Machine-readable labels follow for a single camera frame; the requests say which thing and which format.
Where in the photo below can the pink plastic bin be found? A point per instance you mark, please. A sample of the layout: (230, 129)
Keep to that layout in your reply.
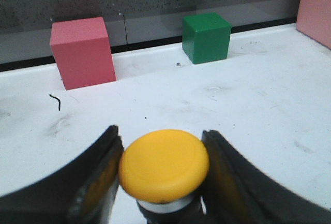
(313, 20)

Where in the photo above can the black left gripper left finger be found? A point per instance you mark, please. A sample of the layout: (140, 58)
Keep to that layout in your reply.
(83, 191)

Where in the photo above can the green cube block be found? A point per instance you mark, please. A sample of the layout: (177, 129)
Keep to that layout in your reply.
(205, 37)

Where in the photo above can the yellow push button switch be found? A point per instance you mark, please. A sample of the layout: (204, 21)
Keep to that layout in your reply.
(163, 171)

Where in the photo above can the pink cube block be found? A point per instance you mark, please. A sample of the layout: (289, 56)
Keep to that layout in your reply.
(82, 52)

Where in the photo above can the grey stone counter shelf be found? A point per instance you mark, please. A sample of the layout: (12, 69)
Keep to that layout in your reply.
(26, 24)

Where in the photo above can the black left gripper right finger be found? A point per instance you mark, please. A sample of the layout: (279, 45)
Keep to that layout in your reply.
(235, 191)

